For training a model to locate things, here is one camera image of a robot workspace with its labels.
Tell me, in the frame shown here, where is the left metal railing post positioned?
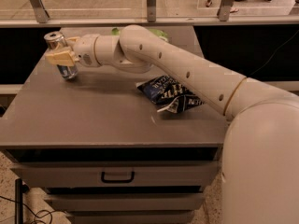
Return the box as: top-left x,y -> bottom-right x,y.
29,0 -> 50,23

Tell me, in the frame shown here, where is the black floor cable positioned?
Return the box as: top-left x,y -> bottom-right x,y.
0,194 -> 64,224

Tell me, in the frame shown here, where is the black cable by wall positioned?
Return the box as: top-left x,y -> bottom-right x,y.
249,28 -> 299,77

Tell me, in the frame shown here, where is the dark blue chip bag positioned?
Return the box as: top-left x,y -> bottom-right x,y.
135,75 -> 204,114

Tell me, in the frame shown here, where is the black pole stand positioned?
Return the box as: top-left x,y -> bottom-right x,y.
15,178 -> 23,224

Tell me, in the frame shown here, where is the green chip bag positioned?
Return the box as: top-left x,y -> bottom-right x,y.
111,27 -> 169,42

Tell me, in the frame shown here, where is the metal railing post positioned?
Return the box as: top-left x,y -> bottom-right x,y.
146,0 -> 156,22
217,0 -> 234,21
29,0 -> 50,23

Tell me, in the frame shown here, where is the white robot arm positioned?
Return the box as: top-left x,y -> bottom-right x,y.
44,25 -> 299,224

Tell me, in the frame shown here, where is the black drawer handle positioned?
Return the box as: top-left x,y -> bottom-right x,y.
100,171 -> 135,184

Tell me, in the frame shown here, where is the silver blue Red Bull can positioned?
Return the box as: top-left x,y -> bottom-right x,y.
44,31 -> 78,80

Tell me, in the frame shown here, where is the middle metal railing post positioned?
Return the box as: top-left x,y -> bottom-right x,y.
146,0 -> 156,22

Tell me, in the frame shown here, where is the right metal railing post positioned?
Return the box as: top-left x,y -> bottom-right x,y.
217,0 -> 234,21

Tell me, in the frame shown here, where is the grey drawer cabinet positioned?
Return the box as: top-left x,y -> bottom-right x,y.
0,26 -> 232,224

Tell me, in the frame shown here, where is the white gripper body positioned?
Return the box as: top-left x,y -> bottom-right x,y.
73,34 -> 100,67

